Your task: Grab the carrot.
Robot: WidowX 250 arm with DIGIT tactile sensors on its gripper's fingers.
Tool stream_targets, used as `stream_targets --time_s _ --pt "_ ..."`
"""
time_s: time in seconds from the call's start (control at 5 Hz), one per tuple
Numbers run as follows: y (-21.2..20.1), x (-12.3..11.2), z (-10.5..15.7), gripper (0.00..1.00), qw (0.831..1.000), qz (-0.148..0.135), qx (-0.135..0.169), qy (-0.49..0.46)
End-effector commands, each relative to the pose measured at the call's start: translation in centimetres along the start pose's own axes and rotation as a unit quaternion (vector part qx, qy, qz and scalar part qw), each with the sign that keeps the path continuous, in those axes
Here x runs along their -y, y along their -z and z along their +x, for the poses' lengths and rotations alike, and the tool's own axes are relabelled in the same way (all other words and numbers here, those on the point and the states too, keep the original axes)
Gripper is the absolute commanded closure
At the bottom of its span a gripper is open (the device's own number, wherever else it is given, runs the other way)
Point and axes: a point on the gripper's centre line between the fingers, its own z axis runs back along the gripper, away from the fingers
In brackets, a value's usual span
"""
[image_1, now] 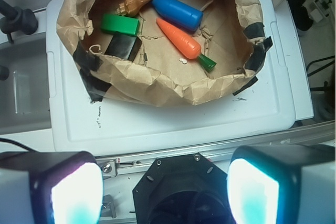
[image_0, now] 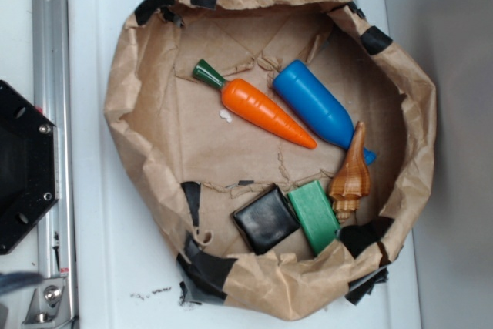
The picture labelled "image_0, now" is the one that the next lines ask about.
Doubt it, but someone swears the metal corner bracket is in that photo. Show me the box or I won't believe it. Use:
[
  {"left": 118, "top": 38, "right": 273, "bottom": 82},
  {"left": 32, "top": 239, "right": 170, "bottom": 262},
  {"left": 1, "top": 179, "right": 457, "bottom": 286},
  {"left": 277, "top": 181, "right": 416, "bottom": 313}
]
[{"left": 22, "top": 277, "right": 70, "bottom": 328}]

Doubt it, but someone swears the brown paper bag bin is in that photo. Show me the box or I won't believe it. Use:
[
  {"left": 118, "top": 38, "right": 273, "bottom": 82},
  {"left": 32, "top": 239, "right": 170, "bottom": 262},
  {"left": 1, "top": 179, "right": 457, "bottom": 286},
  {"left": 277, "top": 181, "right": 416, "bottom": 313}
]
[{"left": 104, "top": 0, "right": 437, "bottom": 321}]

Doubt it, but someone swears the aluminium extrusion rail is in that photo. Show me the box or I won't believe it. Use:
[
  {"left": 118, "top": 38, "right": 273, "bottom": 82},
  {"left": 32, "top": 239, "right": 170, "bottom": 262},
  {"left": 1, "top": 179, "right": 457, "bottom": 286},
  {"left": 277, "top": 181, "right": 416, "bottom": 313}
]
[{"left": 32, "top": 0, "right": 79, "bottom": 328}]

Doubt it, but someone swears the orange plastic toy carrot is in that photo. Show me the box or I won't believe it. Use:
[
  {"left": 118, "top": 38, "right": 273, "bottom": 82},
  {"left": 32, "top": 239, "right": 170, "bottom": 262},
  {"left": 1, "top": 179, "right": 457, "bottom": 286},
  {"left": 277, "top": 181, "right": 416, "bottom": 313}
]
[{"left": 192, "top": 59, "right": 317, "bottom": 149}]

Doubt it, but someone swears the brown spiral seashell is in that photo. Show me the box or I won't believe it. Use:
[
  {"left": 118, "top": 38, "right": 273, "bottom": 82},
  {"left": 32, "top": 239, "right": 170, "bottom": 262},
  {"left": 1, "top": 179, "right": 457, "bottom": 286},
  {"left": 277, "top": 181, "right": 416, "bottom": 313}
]
[{"left": 328, "top": 122, "right": 371, "bottom": 223}]

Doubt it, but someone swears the blue plastic bottle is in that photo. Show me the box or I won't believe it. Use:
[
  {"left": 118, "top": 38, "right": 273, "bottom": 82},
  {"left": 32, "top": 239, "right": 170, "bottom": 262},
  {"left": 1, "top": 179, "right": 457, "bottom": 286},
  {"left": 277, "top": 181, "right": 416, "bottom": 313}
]
[{"left": 273, "top": 60, "right": 355, "bottom": 150}]

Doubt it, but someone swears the small white paper scrap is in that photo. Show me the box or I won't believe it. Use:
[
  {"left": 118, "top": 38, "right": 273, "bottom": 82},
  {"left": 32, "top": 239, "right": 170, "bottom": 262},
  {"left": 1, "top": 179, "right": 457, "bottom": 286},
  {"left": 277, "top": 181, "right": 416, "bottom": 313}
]
[{"left": 219, "top": 109, "right": 233, "bottom": 123}]

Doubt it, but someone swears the black square pouch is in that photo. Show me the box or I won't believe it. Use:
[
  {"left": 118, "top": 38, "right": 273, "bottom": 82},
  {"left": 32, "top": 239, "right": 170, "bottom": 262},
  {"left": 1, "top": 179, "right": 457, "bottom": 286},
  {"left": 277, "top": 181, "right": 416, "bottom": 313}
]
[{"left": 232, "top": 184, "right": 300, "bottom": 255}]

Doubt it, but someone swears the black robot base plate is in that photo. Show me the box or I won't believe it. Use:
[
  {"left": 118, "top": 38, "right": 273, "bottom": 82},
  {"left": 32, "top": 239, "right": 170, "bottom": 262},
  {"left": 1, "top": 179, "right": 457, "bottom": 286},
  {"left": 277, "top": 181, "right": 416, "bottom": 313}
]
[{"left": 1, "top": 81, "right": 58, "bottom": 255}]

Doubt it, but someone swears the green rectangular block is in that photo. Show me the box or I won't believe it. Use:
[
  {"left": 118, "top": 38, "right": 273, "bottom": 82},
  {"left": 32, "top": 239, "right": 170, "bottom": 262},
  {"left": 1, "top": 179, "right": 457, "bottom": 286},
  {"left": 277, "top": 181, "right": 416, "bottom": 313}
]
[{"left": 288, "top": 180, "right": 340, "bottom": 255}]

